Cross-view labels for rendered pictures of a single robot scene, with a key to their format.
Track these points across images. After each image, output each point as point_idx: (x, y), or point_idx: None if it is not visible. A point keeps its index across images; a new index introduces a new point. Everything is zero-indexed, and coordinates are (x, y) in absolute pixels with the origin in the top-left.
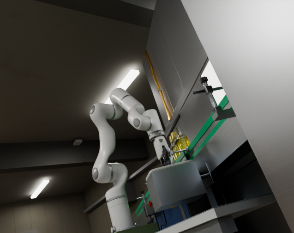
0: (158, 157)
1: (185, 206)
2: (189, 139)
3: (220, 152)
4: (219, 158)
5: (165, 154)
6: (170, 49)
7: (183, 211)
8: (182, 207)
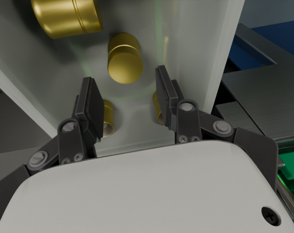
0: (222, 169)
1: (232, 53)
2: None
3: (5, 168)
4: (23, 156)
5: (14, 172)
6: None
7: (242, 41)
8: (249, 45)
